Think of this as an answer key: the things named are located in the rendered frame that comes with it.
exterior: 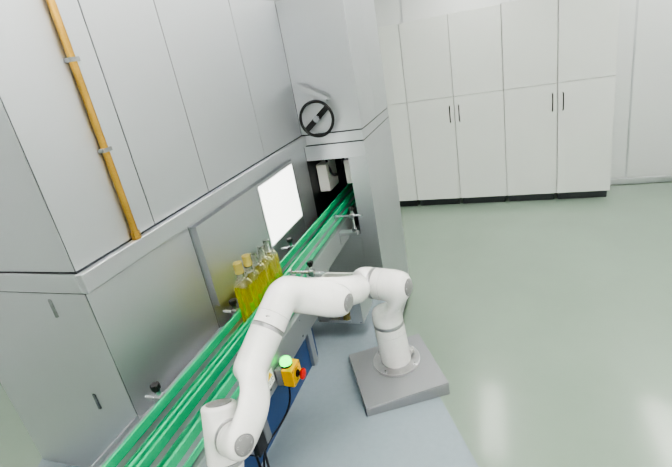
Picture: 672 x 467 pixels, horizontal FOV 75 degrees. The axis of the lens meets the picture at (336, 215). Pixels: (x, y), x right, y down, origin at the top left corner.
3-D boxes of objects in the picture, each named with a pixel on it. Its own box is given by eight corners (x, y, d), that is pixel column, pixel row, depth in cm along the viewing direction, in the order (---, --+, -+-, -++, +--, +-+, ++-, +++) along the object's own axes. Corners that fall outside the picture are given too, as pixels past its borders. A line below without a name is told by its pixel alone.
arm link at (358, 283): (398, 299, 167) (362, 294, 176) (399, 267, 167) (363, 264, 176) (320, 322, 126) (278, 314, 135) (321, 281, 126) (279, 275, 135)
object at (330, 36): (341, 135, 325) (319, 4, 294) (390, 129, 312) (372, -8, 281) (306, 161, 264) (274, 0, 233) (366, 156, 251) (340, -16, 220)
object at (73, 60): (137, 236, 138) (45, -16, 113) (144, 236, 137) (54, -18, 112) (130, 240, 135) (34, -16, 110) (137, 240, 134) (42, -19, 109)
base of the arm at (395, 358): (412, 340, 187) (405, 304, 180) (426, 369, 169) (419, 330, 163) (369, 352, 186) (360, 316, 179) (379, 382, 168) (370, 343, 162)
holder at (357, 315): (320, 301, 221) (314, 274, 215) (372, 302, 211) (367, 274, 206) (307, 321, 206) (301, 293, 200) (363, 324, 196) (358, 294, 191)
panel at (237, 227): (299, 217, 251) (287, 160, 239) (304, 216, 250) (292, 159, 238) (213, 305, 173) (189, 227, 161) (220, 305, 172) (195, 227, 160)
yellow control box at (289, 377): (286, 373, 163) (281, 357, 160) (304, 374, 160) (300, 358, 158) (278, 386, 157) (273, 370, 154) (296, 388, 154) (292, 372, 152)
